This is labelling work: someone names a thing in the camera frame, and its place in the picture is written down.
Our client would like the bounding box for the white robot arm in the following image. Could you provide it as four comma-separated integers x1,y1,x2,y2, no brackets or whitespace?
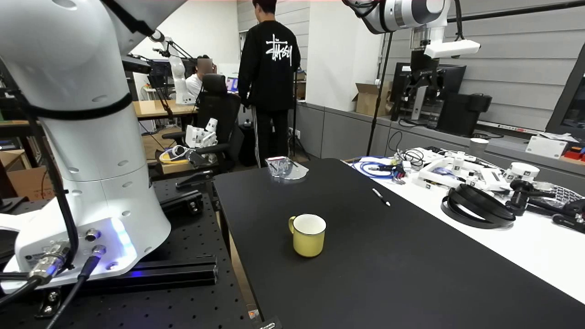
0,0,186,288

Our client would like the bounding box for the yellow enamel cup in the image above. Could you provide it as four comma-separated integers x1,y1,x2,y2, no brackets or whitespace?
288,213,327,257

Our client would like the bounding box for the cardboard box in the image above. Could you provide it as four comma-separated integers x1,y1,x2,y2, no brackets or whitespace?
354,82,389,116

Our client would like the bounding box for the standing person in black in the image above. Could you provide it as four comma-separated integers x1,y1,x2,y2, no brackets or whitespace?
237,0,299,166

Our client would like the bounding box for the seated person in white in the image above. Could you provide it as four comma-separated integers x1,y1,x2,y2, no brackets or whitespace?
186,54,217,103

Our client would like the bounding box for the black computer monitor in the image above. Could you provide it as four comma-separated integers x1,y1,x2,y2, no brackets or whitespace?
389,61,466,127

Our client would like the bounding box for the blue coiled cable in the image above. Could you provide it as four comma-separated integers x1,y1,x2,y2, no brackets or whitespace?
354,155,405,182

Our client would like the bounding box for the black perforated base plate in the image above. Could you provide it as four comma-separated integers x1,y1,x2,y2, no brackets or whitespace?
0,182,259,329

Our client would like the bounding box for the black coiled strap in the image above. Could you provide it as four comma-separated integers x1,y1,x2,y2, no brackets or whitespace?
440,182,519,228

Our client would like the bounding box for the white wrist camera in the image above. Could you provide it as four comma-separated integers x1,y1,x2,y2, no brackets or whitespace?
424,40,480,58

